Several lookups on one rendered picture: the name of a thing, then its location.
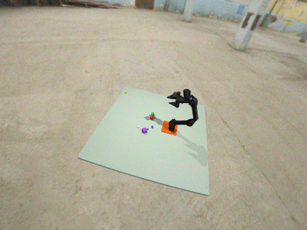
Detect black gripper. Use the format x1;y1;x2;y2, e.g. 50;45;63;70
167;92;184;108

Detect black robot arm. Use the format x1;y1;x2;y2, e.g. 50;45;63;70
169;89;199;131

